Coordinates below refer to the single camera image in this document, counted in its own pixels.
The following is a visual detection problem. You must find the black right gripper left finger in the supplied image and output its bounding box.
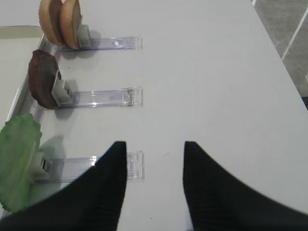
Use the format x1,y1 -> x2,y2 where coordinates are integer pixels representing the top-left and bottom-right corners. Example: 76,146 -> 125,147
0,141 -> 127,231

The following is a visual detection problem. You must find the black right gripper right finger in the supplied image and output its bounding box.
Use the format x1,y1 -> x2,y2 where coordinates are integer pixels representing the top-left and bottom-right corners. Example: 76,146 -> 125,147
183,141 -> 308,231

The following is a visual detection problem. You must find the clear holder for lettuce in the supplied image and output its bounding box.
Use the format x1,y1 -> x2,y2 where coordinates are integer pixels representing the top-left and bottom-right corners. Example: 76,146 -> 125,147
34,151 -> 145,184

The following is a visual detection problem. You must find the spare green lettuce leaf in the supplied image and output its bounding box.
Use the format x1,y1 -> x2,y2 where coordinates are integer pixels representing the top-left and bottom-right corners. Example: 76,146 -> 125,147
0,113 -> 42,213

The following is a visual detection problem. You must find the spare brown meat patty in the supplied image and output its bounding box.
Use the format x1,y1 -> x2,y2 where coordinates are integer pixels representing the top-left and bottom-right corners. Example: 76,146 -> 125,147
28,50 -> 59,110

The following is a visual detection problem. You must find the clear holder for patty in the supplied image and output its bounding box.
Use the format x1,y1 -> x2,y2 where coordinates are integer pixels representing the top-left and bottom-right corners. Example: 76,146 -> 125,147
51,80 -> 143,108

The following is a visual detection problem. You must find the clear holder for buns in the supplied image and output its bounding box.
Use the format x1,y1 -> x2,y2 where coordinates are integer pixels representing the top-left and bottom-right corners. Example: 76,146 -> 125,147
58,25 -> 142,51

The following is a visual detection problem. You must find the spare top burger bun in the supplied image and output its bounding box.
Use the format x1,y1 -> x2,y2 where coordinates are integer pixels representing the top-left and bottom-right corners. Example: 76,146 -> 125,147
38,0 -> 65,46

